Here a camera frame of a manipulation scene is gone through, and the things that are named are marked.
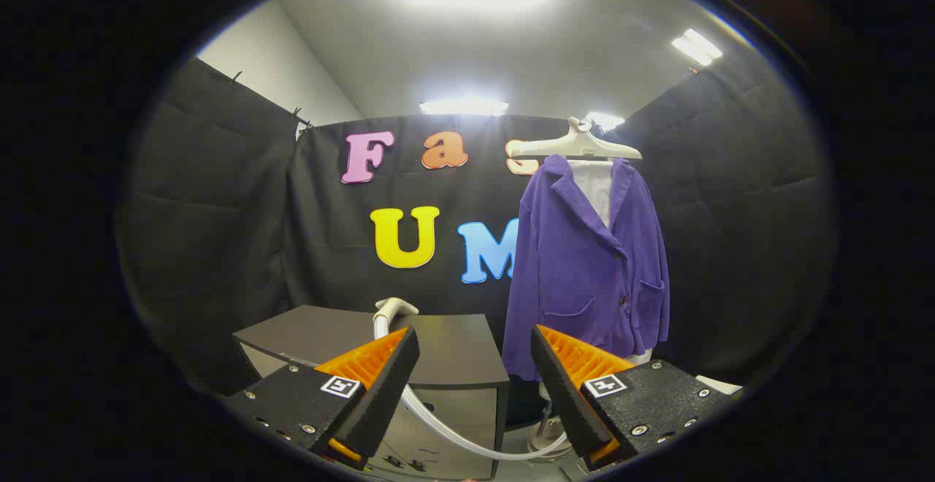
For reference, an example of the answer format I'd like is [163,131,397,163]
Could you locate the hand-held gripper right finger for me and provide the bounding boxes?
[530,324,735,472]

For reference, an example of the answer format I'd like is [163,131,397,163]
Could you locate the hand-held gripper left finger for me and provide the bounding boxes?
[223,325,421,472]

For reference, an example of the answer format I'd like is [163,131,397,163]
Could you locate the white garment steamer head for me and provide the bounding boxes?
[373,297,419,340]

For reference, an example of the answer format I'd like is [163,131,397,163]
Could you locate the clear steamer hose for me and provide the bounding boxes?
[400,383,570,462]

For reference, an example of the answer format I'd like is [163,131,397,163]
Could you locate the purple jacket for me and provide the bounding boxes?
[501,153,671,382]

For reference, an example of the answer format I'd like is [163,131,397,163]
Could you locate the garment steamer stand base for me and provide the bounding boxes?
[527,394,578,457]

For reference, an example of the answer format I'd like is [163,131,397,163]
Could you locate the white clothes hanger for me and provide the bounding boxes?
[510,117,644,163]

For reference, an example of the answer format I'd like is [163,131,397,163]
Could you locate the grey cabinet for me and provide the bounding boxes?
[232,305,511,481]

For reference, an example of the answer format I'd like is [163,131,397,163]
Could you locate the white inner shirt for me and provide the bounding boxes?
[568,159,653,366]

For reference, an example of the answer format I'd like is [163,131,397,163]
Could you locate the black backdrop cloth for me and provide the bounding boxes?
[117,47,837,410]

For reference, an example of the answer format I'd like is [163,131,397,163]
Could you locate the rectangular ceiling light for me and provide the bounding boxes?
[419,99,510,116]

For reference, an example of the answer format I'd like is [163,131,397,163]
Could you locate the double-tube ceiling light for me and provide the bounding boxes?
[671,28,724,68]

